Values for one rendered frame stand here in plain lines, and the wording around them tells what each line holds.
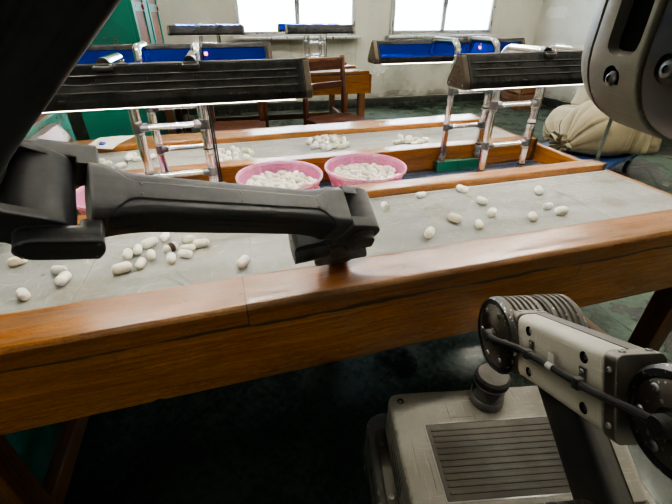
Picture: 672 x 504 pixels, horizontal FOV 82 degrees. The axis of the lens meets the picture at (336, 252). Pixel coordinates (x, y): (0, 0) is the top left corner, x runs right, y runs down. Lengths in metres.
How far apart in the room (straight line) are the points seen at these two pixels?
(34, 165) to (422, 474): 0.74
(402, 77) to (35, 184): 6.16
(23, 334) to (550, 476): 0.92
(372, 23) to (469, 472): 5.83
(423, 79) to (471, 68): 5.58
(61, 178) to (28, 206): 0.04
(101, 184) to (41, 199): 0.05
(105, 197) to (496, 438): 0.79
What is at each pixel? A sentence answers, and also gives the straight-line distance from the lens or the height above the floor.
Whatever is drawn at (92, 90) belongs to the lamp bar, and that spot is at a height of 1.07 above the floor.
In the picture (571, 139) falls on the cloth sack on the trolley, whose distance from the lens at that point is 3.75.
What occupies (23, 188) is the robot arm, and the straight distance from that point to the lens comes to 0.43.
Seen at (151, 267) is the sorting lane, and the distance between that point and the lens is 0.89.
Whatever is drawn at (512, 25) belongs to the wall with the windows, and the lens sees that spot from 7.23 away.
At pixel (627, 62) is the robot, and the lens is 0.32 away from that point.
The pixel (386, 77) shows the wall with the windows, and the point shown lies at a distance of 6.34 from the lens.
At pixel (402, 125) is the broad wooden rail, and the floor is 0.76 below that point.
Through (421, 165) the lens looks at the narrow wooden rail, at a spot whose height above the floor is 0.70.
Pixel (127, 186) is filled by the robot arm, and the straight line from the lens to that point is 0.44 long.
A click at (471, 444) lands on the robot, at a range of 0.88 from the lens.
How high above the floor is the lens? 1.19
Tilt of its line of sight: 32 degrees down
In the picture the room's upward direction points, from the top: straight up
